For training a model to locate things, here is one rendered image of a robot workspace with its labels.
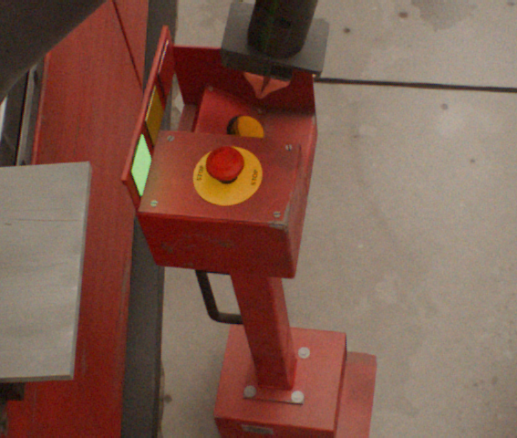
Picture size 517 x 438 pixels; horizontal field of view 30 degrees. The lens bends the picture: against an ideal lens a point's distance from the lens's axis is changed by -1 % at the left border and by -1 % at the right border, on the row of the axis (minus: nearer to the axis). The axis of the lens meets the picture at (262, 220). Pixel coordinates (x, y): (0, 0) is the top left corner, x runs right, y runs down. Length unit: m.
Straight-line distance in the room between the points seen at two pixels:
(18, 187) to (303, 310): 1.08
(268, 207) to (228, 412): 0.67
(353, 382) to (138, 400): 0.37
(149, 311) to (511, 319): 0.65
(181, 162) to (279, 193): 0.11
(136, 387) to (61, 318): 1.02
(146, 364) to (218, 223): 0.78
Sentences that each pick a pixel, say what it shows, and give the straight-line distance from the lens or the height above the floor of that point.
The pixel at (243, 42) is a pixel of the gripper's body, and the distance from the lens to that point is 0.97.
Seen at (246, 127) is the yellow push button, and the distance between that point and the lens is 1.12.
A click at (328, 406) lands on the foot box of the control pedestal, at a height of 0.12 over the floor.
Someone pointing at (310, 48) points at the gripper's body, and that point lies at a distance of 0.98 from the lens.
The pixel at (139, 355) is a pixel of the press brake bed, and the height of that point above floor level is 0.05.
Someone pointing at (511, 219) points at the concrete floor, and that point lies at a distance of 1.91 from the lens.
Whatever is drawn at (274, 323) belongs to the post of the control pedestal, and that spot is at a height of 0.38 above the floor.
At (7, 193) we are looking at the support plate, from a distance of 0.79.
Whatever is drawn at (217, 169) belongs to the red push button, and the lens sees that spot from 0.99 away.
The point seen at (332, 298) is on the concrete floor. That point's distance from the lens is 1.81.
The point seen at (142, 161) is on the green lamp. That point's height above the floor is 0.81.
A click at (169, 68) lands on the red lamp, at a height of 0.81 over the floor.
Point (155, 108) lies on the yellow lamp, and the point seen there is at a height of 0.82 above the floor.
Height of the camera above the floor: 1.62
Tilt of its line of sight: 59 degrees down
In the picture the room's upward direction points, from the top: 11 degrees counter-clockwise
